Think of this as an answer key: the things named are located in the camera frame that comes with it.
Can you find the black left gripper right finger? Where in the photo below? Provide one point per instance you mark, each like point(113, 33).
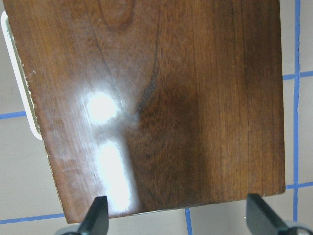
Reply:
point(261, 219)

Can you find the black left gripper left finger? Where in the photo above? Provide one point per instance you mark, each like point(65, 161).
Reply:
point(96, 221)

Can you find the wooden drawer with white handle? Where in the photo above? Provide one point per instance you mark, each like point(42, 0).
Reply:
point(20, 77)

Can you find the dark wooden drawer cabinet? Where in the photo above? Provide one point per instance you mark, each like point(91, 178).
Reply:
point(155, 104)

